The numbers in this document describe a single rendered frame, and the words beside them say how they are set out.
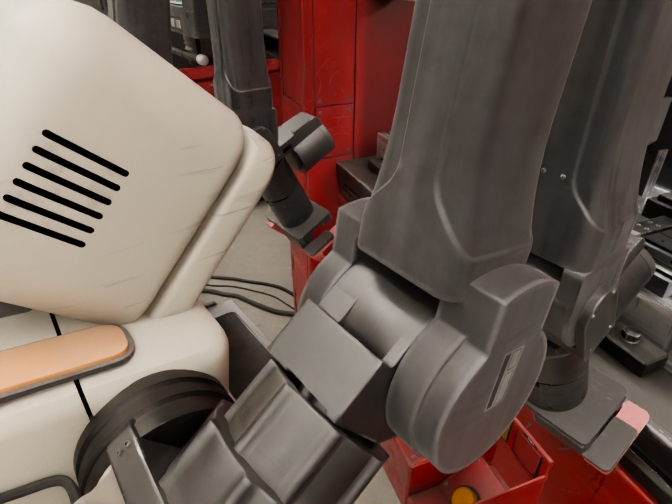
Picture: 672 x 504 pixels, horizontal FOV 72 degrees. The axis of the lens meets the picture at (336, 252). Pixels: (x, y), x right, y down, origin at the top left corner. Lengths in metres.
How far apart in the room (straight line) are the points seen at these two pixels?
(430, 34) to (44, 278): 0.20
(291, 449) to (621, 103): 0.22
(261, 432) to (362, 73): 1.35
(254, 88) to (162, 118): 0.35
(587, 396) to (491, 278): 0.30
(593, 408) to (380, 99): 1.22
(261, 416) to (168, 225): 0.12
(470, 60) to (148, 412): 0.21
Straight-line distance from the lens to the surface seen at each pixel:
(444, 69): 0.18
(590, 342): 0.34
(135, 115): 0.24
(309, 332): 0.22
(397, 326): 0.21
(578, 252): 0.29
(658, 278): 0.86
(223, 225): 0.28
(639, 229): 0.99
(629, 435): 0.49
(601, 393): 0.48
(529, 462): 0.77
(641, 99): 0.28
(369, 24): 1.48
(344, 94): 1.48
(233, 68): 0.59
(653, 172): 0.85
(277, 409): 0.20
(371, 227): 0.21
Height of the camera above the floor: 1.40
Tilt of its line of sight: 31 degrees down
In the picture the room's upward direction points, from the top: straight up
